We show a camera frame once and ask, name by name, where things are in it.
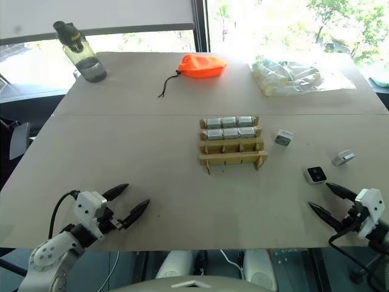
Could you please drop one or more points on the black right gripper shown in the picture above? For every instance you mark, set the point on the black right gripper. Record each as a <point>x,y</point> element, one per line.
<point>352,219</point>

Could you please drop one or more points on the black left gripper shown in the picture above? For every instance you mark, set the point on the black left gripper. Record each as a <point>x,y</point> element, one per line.
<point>110,221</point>

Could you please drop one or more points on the wooden rack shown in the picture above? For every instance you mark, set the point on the wooden rack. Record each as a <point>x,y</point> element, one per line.
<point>232,155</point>

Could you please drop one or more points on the small black white device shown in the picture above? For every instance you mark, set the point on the small black white device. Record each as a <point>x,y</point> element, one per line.
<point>316,175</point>

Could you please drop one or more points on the white rounded robot leg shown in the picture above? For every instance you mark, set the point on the white rounded robot leg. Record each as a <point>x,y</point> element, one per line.
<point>259,267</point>
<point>176,264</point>

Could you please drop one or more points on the grey robot torso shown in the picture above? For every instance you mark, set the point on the grey robot torso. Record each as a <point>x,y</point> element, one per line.
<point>191,284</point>

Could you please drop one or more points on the grey office chair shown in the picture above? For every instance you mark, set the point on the grey office chair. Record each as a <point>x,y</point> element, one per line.
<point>16,140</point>

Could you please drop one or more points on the teal object on side desk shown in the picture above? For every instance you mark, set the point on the teal object on side desk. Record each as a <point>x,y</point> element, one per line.
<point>380,81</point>

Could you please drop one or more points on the clear plastic bag with items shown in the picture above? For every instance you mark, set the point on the clear plastic bag with items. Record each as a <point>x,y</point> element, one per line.
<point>285,76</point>

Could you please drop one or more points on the clear black-lidded water bottle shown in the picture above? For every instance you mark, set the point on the clear black-lidded water bottle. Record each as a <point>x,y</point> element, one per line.
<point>83,57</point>

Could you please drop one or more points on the white roller blind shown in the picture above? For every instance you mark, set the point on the white roller blind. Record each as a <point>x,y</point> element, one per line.
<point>91,15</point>

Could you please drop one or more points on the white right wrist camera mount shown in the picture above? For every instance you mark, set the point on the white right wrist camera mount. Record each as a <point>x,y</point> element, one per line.
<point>369,210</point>

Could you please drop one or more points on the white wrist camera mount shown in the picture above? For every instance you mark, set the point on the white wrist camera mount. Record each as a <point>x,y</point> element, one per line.
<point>369,210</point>
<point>88,210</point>

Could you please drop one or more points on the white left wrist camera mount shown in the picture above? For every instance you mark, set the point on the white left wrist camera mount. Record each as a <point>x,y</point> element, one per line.
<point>88,210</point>

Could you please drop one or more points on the dark window frame post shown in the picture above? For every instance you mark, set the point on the dark window frame post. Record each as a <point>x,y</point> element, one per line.
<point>201,25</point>

